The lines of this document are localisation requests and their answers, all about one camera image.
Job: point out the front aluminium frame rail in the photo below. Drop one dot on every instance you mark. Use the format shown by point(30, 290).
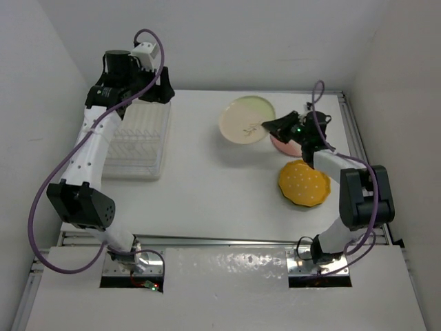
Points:
point(70, 238)

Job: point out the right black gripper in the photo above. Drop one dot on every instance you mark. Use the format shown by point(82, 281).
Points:
point(279, 127)

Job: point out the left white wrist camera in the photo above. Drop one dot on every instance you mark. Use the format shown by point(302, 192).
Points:
point(146, 53)

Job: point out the white pink floral plate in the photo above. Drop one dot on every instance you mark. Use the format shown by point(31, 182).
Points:
point(292, 148)

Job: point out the white wire dish rack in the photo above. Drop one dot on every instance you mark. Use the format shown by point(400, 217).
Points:
point(137, 149)

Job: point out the orange dotted plate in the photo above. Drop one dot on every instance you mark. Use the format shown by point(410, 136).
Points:
point(303, 185)

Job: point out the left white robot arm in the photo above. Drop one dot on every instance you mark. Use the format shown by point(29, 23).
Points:
point(77, 197)

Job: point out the white foreground cover board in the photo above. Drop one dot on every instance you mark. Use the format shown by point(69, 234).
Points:
point(232, 289)

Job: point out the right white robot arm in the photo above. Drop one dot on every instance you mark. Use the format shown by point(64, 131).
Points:
point(365, 198)

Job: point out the cream round plate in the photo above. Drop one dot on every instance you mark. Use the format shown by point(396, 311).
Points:
point(241, 122)

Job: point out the small green circuit board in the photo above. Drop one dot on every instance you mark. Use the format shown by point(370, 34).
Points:
point(141, 283)

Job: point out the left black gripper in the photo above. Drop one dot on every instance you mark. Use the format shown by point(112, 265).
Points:
point(159, 94)

